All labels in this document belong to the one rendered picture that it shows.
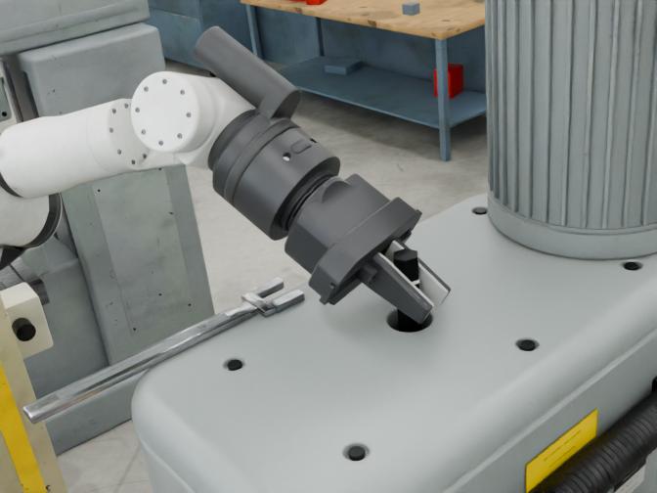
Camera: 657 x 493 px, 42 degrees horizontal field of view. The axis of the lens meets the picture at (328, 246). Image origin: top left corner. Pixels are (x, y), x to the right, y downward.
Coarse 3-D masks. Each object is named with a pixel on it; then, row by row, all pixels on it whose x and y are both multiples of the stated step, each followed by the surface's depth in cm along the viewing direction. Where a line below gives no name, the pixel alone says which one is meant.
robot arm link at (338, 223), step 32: (256, 160) 67; (288, 160) 67; (320, 160) 68; (256, 192) 68; (288, 192) 66; (320, 192) 67; (352, 192) 69; (256, 224) 70; (288, 224) 69; (320, 224) 66; (352, 224) 67; (384, 224) 68; (320, 256) 66; (352, 256) 64; (320, 288) 65; (352, 288) 69
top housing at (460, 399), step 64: (448, 256) 78; (512, 256) 77; (640, 256) 74; (256, 320) 72; (320, 320) 71; (384, 320) 70; (448, 320) 69; (512, 320) 68; (576, 320) 67; (640, 320) 68; (192, 384) 65; (256, 384) 64; (320, 384) 63; (384, 384) 62; (448, 384) 62; (512, 384) 61; (576, 384) 64; (640, 384) 72; (192, 448) 59; (256, 448) 58; (320, 448) 57; (384, 448) 56; (448, 448) 57; (512, 448) 61; (576, 448) 67
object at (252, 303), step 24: (264, 288) 75; (240, 312) 72; (264, 312) 72; (192, 336) 69; (120, 360) 67; (144, 360) 67; (72, 384) 65; (96, 384) 65; (24, 408) 63; (48, 408) 63
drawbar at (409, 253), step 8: (408, 248) 67; (400, 256) 66; (408, 256) 66; (416, 256) 66; (400, 264) 66; (408, 264) 66; (416, 264) 66; (408, 272) 66; (416, 272) 67; (416, 280) 67; (400, 312) 69; (400, 320) 69; (408, 320) 68; (400, 328) 69; (408, 328) 69; (416, 328) 69
